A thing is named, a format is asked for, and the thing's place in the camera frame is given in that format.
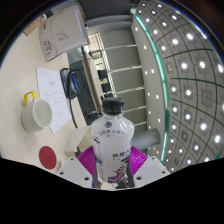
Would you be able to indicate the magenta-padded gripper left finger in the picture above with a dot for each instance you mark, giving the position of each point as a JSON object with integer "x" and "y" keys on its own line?
{"x": 75, "y": 168}

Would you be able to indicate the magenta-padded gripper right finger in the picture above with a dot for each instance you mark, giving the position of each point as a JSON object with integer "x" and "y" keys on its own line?
{"x": 150, "y": 168}

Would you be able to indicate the clear black-capped drink bottle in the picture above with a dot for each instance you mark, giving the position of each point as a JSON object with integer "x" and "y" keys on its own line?
{"x": 111, "y": 140}

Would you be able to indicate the flat round red coaster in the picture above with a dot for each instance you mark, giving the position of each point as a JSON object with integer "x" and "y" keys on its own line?
{"x": 47, "y": 157}

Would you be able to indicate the white printed paper sheet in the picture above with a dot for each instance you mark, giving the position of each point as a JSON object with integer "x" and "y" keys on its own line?
{"x": 53, "y": 96}

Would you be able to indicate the round white ceiling lights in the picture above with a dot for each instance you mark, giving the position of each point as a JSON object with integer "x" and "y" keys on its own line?
{"x": 188, "y": 83}

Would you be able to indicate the brown cardboard piece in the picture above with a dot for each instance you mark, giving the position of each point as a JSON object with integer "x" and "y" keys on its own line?
{"x": 32, "y": 26}

